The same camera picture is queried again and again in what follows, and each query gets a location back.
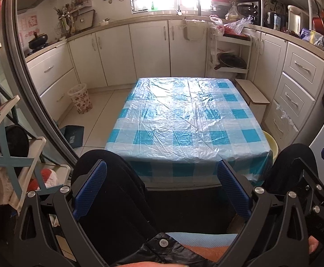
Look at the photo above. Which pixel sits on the black round cushion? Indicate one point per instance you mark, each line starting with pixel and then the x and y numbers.
pixel 14 141

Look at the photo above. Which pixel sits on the small white wooden stool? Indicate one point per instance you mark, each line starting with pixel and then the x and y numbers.
pixel 252 91

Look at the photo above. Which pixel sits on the white trolley rack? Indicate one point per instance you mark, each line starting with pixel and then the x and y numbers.
pixel 245 50

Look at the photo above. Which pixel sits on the white kitchen cabinets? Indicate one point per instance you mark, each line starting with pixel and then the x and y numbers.
pixel 150 50

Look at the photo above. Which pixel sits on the black toaster oven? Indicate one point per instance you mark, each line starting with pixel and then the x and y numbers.
pixel 249 9

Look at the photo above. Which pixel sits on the plastic bag of food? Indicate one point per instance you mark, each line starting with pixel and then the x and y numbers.
pixel 233 14

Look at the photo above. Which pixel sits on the grey sliding door frame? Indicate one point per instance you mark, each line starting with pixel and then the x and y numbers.
pixel 25 61

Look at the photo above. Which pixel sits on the wall utensil rack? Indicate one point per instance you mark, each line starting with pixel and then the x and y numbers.
pixel 67 14

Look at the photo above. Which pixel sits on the stacked red white pots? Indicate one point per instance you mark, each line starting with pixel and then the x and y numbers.
pixel 220 4

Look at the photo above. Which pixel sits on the pink wall stickers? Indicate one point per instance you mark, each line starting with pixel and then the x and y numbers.
pixel 32 22

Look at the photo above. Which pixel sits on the person's right leg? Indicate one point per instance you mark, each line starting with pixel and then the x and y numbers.
pixel 290 167

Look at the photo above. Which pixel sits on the white electric kettle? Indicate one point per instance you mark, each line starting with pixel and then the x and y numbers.
pixel 295 19

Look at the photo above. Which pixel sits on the red white plastic bag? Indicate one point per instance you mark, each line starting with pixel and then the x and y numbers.
pixel 217 23

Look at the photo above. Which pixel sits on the black frying pan with lid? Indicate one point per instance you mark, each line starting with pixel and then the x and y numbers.
pixel 233 61

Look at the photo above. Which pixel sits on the red white plush slipper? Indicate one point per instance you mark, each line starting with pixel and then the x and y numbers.
pixel 46 176

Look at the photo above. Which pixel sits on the black wok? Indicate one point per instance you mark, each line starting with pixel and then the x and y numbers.
pixel 38 41

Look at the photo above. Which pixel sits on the floral wastebasket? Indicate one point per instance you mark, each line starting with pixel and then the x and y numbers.
pixel 81 100

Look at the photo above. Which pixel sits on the light blue garment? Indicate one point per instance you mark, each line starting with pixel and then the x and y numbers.
pixel 200 239

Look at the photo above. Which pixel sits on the yellow plastic basin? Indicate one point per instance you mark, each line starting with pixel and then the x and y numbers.
pixel 271 144

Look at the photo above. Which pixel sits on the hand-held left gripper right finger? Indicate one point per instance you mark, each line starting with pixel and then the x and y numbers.
pixel 233 189

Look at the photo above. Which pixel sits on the red pan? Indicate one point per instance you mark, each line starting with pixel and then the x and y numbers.
pixel 319 23

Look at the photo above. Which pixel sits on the blue box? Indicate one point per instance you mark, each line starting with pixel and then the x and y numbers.
pixel 306 34

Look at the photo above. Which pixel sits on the hanging metal tray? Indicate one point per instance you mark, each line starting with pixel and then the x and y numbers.
pixel 85 21

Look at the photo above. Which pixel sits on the white blue folding shelf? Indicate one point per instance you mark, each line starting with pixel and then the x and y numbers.
pixel 11 158

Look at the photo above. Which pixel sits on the blue dustpan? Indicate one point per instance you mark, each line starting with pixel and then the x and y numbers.
pixel 74 136

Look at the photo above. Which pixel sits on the clear plastic bag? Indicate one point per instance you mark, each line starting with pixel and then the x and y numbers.
pixel 238 25

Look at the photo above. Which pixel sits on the person's right hand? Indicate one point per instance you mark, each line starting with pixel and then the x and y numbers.
pixel 314 244

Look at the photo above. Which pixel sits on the blue checked plastic tablecloth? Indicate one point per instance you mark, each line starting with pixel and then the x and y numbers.
pixel 184 116

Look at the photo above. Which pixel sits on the orange garment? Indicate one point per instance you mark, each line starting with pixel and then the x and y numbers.
pixel 206 253

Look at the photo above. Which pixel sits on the person's leg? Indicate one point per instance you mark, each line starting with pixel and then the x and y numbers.
pixel 117 189
pixel 290 167

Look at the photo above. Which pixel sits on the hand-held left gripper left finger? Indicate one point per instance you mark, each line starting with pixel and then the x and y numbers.
pixel 91 189

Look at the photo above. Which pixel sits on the white hanging bin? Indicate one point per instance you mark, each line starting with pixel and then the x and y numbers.
pixel 195 32

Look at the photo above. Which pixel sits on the metal faucet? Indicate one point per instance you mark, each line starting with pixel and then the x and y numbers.
pixel 178 8

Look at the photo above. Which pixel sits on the person's left leg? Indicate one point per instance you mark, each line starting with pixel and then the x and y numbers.
pixel 117 189

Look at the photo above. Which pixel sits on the clear plastic on drawer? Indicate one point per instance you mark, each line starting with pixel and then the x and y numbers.
pixel 283 114

